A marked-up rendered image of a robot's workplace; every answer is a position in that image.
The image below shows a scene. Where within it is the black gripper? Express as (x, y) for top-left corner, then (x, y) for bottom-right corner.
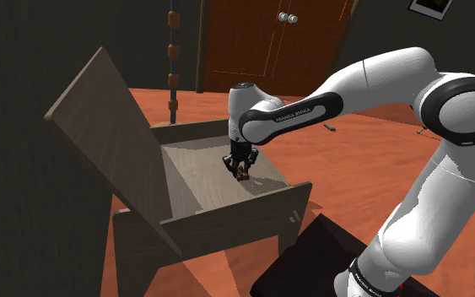
(221, 138), (260, 179)

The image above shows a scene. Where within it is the brown wooden double door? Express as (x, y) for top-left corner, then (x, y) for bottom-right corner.
(196, 0), (362, 98)

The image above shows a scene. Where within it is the black pole with brown beads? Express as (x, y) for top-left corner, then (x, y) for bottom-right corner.
(167, 0), (181, 126)

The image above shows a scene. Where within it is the dark robot stand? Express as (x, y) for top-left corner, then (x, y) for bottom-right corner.
(249, 213), (441, 297)

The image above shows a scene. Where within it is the grey wooden desk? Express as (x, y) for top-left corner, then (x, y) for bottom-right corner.
(44, 46), (314, 297)

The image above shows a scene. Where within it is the white framed wall picture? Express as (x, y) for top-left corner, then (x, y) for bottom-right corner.
(408, 0), (455, 21)

